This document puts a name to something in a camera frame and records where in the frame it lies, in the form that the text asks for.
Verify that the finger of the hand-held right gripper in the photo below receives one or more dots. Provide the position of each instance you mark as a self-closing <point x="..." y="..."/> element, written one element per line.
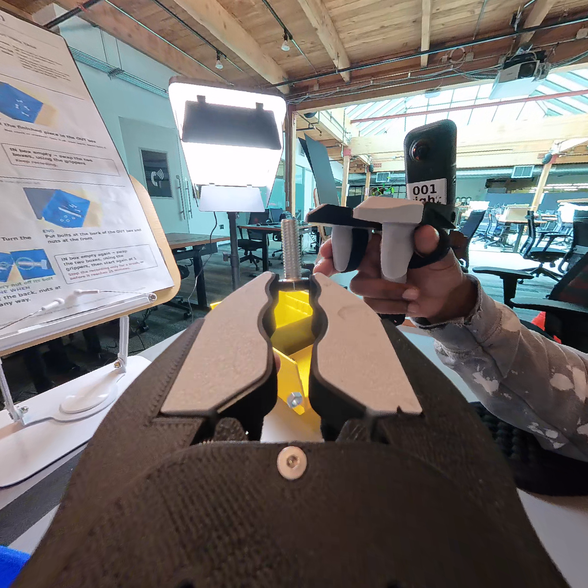
<point x="330" y="215"/>
<point x="390" y="209"/>

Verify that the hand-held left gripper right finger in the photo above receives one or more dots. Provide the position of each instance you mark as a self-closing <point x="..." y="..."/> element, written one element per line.
<point x="363" y="358"/>

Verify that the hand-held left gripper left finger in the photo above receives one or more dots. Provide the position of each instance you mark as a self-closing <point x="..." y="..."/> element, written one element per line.
<point x="220" y="358"/>

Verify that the silver hex bolt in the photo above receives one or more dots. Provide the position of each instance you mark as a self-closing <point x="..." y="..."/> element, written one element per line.
<point x="289" y="248"/>

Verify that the silver hex nut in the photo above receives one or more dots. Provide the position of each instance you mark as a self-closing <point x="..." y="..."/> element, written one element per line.
<point x="294" y="399"/>

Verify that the yellow storage bin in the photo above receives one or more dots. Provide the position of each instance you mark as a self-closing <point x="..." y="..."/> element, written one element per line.
<point x="287" y="307"/>

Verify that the blue storage bin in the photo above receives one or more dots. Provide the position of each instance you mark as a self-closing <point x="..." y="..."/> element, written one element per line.
<point x="11" y="567"/>

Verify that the person's right forearm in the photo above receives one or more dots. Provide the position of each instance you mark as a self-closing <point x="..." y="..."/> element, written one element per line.
<point x="505" y="376"/>

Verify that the person's right hand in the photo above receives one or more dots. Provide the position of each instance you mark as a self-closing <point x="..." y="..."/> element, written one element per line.
<point x="436" y="294"/>

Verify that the black panel wooden stand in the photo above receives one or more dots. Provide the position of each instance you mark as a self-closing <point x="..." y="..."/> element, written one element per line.
<point x="321" y="170"/>

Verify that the office desk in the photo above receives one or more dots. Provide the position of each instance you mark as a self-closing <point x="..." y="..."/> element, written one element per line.
<point x="257" y="227"/>
<point x="193" y="239"/>

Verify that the black light stand pole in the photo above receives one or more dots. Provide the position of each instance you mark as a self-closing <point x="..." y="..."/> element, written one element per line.
<point x="234" y="252"/>

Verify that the beige panel stand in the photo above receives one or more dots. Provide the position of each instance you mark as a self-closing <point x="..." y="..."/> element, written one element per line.
<point x="163" y="266"/>

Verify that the bright studio light panel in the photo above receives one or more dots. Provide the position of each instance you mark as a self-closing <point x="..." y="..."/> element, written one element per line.
<point x="229" y="156"/>

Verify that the ceiling projector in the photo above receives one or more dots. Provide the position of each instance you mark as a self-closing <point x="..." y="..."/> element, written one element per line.
<point x="519" y="73"/>

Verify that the ceiling spot lamp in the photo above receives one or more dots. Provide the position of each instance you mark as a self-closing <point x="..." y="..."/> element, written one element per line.
<point x="285" y="43"/>
<point x="219" y="62"/>

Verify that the grey phone sign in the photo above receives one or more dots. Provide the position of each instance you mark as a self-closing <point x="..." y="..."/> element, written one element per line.
<point x="156" y="174"/>

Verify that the orange cone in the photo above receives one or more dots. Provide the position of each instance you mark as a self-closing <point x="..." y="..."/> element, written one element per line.
<point x="544" y="321"/>

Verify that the black office chair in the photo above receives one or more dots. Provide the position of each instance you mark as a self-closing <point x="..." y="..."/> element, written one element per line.
<point x="569" y="294"/>

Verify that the white stand base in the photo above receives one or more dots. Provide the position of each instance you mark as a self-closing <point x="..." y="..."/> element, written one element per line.
<point x="27" y="450"/>

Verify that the printed instruction sheet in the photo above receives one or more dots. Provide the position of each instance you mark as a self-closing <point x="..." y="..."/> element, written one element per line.
<point x="69" y="206"/>

